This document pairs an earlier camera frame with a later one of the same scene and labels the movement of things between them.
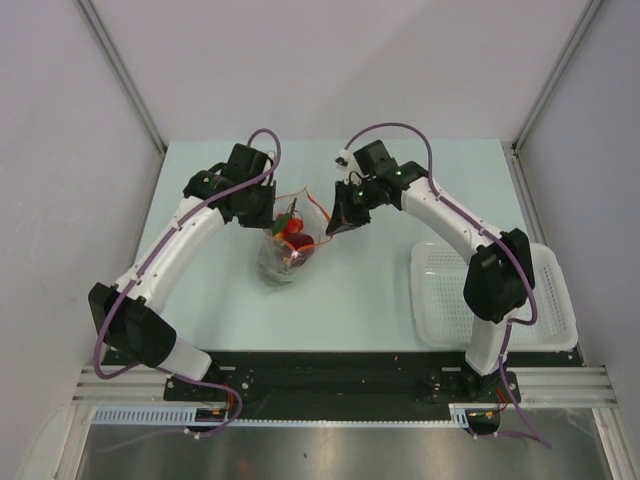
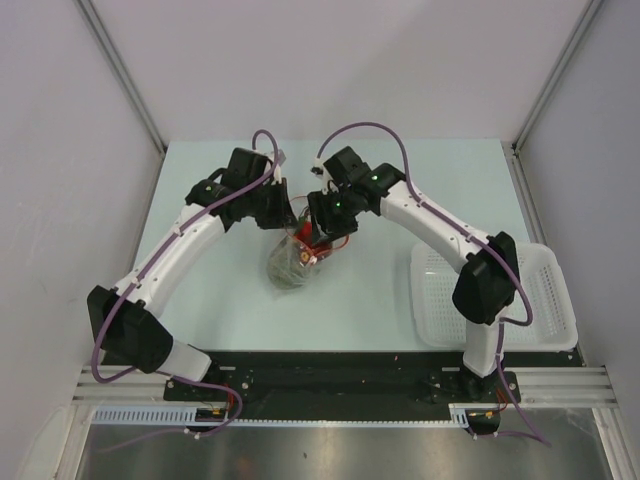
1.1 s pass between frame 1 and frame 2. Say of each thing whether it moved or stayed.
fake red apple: moved
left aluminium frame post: stayed
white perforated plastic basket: stayed
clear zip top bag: moved
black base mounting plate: stayed
